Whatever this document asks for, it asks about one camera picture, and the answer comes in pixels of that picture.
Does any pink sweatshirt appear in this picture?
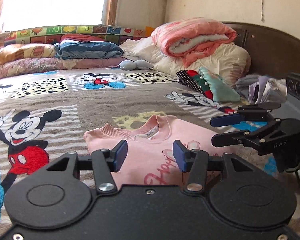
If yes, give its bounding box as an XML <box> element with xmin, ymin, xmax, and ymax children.
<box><xmin>83</xmin><ymin>115</ymin><xmax>235</xmax><ymax>187</ymax></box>

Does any grey clothes pile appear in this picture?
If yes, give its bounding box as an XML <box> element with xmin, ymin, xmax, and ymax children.
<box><xmin>235</xmin><ymin>74</ymin><xmax>287</xmax><ymax>104</ymax></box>

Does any teal folded garment stack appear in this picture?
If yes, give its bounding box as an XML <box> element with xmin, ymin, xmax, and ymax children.
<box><xmin>177</xmin><ymin>67</ymin><xmax>241</xmax><ymax>102</ymax></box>

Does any cream white duvet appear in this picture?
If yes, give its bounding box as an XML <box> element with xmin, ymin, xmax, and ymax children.
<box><xmin>120</xmin><ymin>37</ymin><xmax>251</xmax><ymax>87</ymax></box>

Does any dark wooden bed headboard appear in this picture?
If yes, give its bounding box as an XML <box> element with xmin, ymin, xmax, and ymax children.
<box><xmin>224</xmin><ymin>22</ymin><xmax>300</xmax><ymax>79</ymax></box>

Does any grey plush toy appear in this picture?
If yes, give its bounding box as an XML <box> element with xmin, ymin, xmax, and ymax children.
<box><xmin>119</xmin><ymin>60</ymin><xmax>153</xmax><ymax>70</ymax></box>

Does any pink rolled comforter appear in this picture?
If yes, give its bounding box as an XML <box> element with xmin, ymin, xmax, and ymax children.
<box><xmin>151</xmin><ymin>17</ymin><xmax>237</xmax><ymax>67</ymax></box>

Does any blue folded quilt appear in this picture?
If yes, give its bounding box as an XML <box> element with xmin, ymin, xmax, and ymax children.
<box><xmin>53</xmin><ymin>40</ymin><xmax>124</xmax><ymax>60</ymax></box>

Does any colourful alphabet headboard mat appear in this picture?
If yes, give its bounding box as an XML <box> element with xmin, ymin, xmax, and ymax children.
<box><xmin>4</xmin><ymin>25</ymin><xmax>154</xmax><ymax>46</ymax></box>

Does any purple floral quilt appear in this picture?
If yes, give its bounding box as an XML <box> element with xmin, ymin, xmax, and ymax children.
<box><xmin>0</xmin><ymin>57</ymin><xmax>125</xmax><ymax>79</ymax></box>

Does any yellow patterned pillow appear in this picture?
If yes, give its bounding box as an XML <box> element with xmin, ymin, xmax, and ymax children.
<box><xmin>0</xmin><ymin>43</ymin><xmax>57</xmax><ymax>65</ymax></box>

